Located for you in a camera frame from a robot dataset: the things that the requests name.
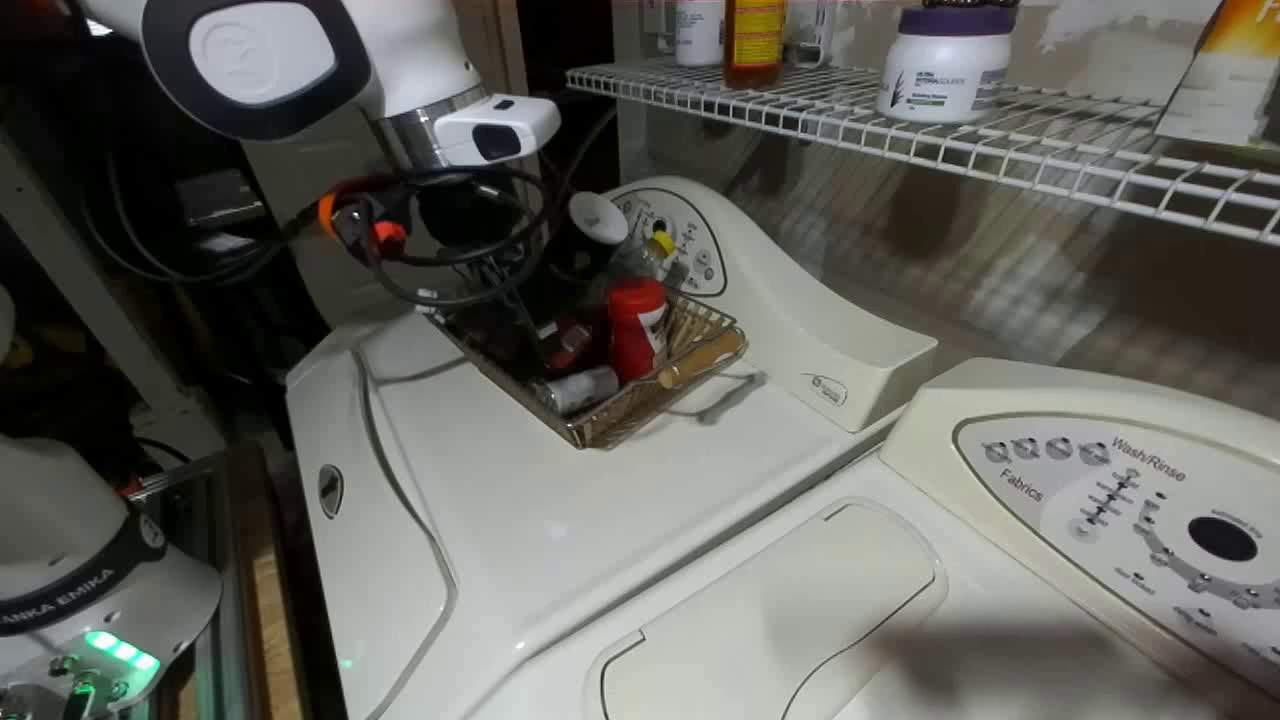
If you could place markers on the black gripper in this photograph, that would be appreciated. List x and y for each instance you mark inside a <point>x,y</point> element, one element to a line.
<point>492,233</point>

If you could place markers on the amber glass bottle yellow label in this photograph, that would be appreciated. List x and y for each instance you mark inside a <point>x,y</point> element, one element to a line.
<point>755,43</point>

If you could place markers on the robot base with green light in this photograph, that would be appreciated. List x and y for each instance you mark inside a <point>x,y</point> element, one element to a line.
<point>93,597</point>

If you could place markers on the white small tube bottle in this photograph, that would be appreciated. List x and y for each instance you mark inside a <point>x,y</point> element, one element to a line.
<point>583,391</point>

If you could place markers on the wicker basket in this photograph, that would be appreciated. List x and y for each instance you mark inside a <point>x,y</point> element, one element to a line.
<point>703,342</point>

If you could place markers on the left white washing machine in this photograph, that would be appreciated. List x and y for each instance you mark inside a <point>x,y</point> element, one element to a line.
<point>457,538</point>

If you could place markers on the white washing machine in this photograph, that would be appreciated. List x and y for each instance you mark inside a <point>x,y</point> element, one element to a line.
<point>457,538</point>
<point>1020,544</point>

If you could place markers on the right white washing machine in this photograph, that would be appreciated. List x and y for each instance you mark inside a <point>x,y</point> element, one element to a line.
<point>1020,544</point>

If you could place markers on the dark blue white-capped can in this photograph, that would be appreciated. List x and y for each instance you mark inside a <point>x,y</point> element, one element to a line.
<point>592,233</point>

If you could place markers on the red spray can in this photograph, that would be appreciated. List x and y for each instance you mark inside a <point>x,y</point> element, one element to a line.
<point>635,326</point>

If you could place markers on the white jar purple lid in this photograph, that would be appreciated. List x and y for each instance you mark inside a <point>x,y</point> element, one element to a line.
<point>945,63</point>

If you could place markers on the orange white box on shelf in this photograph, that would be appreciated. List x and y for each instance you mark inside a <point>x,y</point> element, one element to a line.
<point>1229,91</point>

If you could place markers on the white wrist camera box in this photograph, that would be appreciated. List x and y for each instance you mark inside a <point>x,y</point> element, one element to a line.
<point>499,129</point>

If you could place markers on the white wire shelf rack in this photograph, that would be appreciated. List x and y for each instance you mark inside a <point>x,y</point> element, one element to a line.
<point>1090,148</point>

